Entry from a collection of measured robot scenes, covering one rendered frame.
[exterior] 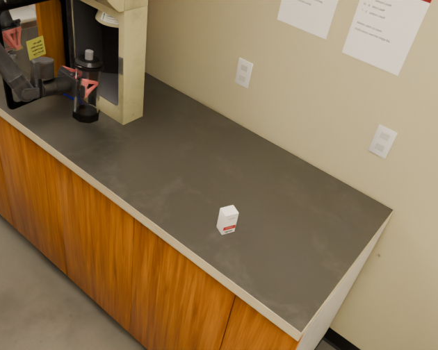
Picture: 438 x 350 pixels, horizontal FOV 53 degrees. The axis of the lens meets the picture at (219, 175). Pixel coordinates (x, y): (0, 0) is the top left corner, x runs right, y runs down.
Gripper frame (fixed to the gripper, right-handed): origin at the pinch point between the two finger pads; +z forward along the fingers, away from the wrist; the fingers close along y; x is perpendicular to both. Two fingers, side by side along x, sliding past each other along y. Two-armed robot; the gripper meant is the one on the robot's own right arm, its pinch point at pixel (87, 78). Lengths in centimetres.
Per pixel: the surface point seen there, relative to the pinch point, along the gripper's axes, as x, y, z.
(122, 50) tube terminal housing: -11.5, -5.0, 10.5
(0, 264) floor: 119, 37, -18
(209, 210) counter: 21, -63, 3
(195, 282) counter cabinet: 39, -73, -11
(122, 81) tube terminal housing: 1.1, -5.4, 11.9
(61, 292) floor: 118, 2, -6
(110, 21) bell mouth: -18.5, 4.2, 12.3
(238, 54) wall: -13, -27, 54
